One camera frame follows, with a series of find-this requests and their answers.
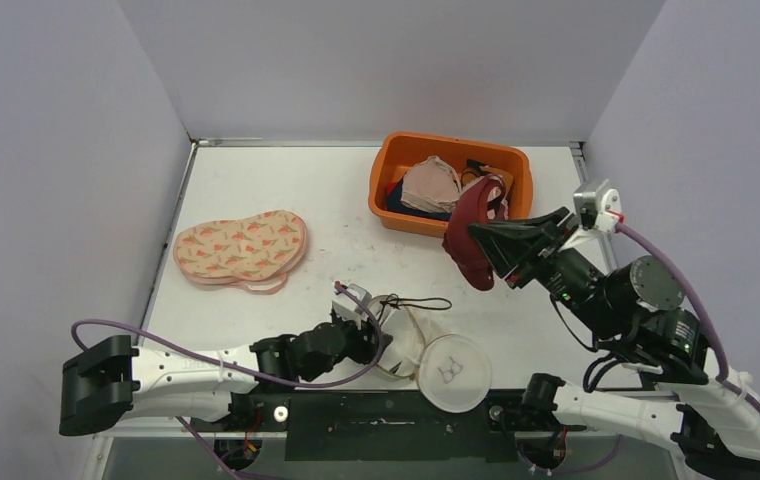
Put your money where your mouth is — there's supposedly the maroon bra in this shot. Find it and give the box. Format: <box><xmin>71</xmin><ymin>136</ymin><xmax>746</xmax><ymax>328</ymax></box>
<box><xmin>442</xmin><ymin>174</ymin><xmax>509</xmax><ymax>291</ymax></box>

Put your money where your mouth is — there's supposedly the beige pink bra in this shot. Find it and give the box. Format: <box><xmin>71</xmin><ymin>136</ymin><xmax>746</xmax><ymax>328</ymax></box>
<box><xmin>400</xmin><ymin>155</ymin><xmax>510</xmax><ymax>223</ymax></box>

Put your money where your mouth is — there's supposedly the round white mesh laundry bag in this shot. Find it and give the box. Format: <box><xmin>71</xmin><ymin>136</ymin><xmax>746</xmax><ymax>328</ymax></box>
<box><xmin>368</xmin><ymin>295</ymin><xmax>493</xmax><ymax>413</ymax></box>

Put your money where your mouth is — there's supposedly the floral mesh laundry bag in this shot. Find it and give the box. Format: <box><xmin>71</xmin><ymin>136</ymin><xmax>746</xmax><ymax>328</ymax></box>
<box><xmin>172</xmin><ymin>210</ymin><xmax>309</xmax><ymax>295</ymax></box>

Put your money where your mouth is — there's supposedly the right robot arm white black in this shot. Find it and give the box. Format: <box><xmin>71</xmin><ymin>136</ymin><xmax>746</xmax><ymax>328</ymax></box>
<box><xmin>465</xmin><ymin>207</ymin><xmax>760</xmax><ymax>479</ymax></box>

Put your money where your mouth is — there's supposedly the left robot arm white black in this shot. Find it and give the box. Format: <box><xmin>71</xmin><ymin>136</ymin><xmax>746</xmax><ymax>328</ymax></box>
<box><xmin>58</xmin><ymin>315</ymin><xmax>393</xmax><ymax>437</ymax></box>

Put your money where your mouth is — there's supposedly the navy blue garment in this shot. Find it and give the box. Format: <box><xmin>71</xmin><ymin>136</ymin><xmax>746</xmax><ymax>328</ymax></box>
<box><xmin>385</xmin><ymin>181</ymin><xmax>452</xmax><ymax>222</ymax></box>

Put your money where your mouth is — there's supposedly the orange plastic bin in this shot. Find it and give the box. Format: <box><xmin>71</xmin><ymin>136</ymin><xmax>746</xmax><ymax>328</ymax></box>
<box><xmin>368</xmin><ymin>132</ymin><xmax>533</xmax><ymax>237</ymax></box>

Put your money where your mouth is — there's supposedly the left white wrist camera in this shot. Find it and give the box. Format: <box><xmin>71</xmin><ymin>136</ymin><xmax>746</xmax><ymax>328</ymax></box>
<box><xmin>332</xmin><ymin>283</ymin><xmax>372</xmax><ymax>327</ymax></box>

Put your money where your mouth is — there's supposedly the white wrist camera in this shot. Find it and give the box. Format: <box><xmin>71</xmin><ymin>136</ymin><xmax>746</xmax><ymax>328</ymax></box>
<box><xmin>332</xmin><ymin>283</ymin><xmax>372</xmax><ymax>327</ymax></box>
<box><xmin>572</xmin><ymin>179</ymin><xmax>624</xmax><ymax>233</ymax></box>

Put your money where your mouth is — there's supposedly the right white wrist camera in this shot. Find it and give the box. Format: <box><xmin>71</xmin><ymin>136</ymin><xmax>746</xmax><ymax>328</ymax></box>
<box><xmin>572</xmin><ymin>179</ymin><xmax>624</xmax><ymax>233</ymax></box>

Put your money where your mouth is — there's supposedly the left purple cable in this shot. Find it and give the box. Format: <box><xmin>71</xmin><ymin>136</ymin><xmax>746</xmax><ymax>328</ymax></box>
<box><xmin>71</xmin><ymin>281</ymin><xmax>387</xmax><ymax>391</ymax></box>

